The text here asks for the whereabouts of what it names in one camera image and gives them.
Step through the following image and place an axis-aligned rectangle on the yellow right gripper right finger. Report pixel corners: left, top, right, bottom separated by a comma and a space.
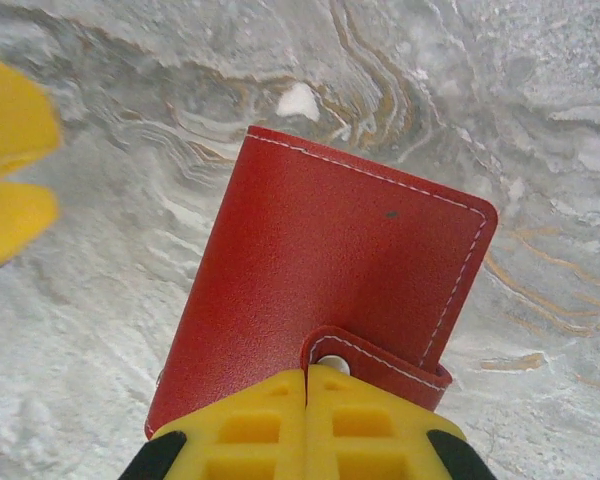
305, 363, 499, 480

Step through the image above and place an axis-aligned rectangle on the red leather card holder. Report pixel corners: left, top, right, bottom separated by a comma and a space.
144, 124, 500, 441

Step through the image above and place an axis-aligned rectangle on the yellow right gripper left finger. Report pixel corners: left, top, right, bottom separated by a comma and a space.
122, 367, 309, 480

